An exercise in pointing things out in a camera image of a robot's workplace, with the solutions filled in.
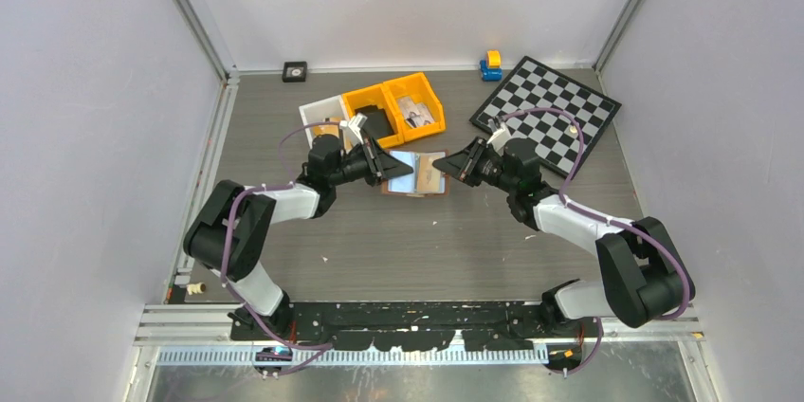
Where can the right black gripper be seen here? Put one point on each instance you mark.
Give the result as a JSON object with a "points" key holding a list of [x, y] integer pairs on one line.
{"points": [[464, 164]]}

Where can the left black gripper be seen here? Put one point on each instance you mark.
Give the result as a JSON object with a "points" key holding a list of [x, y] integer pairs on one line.
{"points": [[380, 165]]}

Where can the brown leather card holder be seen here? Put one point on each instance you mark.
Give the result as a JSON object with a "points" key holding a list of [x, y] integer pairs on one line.
{"points": [[405, 185]]}

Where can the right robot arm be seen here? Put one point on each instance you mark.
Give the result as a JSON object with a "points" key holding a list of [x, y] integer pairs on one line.
{"points": [[642, 277]]}

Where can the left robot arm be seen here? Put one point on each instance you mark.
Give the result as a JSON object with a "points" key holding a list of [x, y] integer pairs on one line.
{"points": [[228, 235]]}

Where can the cards in yellow bin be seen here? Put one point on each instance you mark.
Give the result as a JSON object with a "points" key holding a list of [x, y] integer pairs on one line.
{"points": [[415, 114]]}

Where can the yellow bin with cards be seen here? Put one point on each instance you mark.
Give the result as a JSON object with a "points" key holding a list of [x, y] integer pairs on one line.
{"points": [[417, 86]]}

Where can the black wallet in bin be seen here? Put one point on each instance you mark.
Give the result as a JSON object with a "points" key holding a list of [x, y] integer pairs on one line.
{"points": [[378, 125]]}

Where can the brown items in white bin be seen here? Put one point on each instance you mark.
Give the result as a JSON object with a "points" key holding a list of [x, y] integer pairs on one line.
{"points": [[327, 127]]}

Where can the yellow bin with black item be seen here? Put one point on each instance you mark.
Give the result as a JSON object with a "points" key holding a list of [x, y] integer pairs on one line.
{"points": [[374, 102]]}

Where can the white plastic bin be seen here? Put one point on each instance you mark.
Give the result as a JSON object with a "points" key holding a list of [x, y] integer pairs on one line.
{"points": [[320, 110]]}

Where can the blue and yellow toy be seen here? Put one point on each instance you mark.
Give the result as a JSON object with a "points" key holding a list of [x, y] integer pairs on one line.
{"points": [[491, 66]]}

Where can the black and white chessboard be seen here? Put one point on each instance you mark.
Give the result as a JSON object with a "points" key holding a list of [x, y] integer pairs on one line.
{"points": [[547, 103]]}

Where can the small black square box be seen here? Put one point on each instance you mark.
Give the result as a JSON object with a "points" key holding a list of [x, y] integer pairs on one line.
{"points": [[294, 71]]}

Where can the small cream peg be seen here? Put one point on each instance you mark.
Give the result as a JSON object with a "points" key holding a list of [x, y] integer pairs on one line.
{"points": [[193, 289]]}

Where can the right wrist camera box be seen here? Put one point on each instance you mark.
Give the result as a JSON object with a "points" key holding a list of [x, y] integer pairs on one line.
{"points": [[499, 138]]}

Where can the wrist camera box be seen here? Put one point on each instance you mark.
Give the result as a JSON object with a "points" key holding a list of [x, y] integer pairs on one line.
{"points": [[499, 138], [352, 129]]}

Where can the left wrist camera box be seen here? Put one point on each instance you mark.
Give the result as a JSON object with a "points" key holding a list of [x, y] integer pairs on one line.
{"points": [[352, 129]]}

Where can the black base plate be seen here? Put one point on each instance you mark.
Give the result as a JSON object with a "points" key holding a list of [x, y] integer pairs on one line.
{"points": [[414, 326]]}

